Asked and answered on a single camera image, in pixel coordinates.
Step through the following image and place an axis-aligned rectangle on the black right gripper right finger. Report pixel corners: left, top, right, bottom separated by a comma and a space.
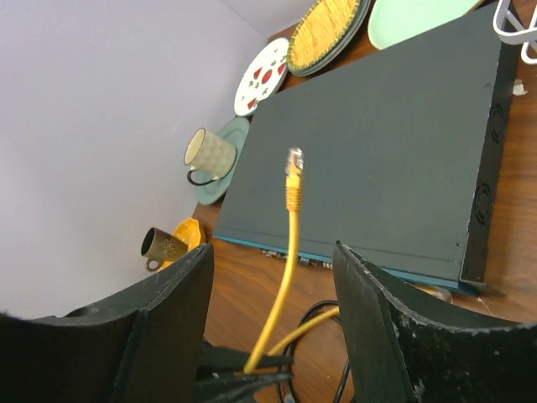
332, 242, 536, 402

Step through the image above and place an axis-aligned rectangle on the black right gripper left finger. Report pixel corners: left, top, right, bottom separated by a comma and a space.
1, 243, 214, 402

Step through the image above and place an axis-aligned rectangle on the black cable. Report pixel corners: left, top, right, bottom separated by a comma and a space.
276, 300, 353, 403

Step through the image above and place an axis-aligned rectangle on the yellow ethernet cable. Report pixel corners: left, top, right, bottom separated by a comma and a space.
242, 146, 341, 374

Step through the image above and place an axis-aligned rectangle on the dark bronze mug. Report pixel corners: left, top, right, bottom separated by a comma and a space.
140, 228, 188, 272

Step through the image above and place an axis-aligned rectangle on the yellow scalloped plate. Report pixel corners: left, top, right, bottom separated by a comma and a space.
160, 217, 206, 270

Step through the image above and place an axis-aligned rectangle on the grey green saucer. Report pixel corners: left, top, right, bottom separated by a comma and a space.
184, 118, 250, 205

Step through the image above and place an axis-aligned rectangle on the cream ceramic mug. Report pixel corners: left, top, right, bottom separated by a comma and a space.
184, 128, 237, 186

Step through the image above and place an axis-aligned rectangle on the white strawberry pattern plate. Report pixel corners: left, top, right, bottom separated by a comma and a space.
233, 37, 289, 117

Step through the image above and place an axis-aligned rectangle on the yellow woven pattern plate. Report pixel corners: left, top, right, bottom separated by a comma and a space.
287, 0, 371, 76

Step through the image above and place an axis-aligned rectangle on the mint green flower plate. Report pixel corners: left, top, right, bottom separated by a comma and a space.
368, 0, 482, 50

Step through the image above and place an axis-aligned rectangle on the black network switch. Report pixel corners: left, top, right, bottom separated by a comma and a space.
213, 5, 519, 293

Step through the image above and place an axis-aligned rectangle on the white wire dish rack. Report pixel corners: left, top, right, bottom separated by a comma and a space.
492, 0, 536, 65

